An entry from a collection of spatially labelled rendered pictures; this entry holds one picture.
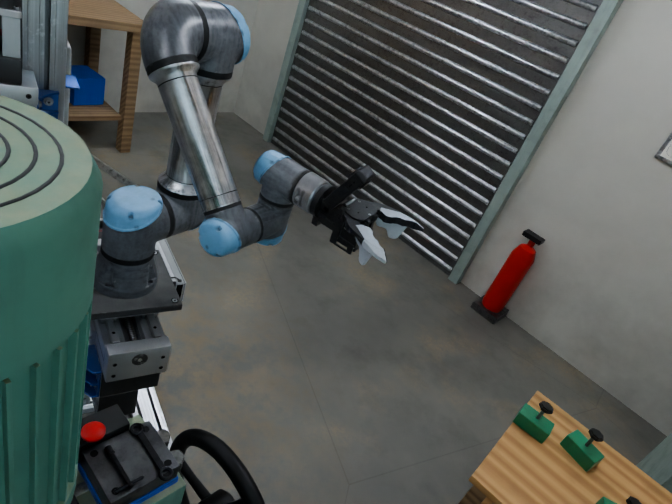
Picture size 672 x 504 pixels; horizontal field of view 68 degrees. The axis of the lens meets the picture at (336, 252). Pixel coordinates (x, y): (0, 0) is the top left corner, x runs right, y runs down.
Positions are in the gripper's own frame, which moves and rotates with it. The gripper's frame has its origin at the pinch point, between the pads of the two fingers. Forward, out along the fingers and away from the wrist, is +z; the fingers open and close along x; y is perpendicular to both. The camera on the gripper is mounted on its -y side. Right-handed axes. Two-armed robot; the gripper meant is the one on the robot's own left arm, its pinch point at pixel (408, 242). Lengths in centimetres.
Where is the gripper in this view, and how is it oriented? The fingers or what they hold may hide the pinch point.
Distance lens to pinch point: 92.8
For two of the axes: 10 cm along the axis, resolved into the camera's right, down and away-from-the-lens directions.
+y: -2.4, 7.5, 6.2
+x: -5.6, 4.1, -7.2
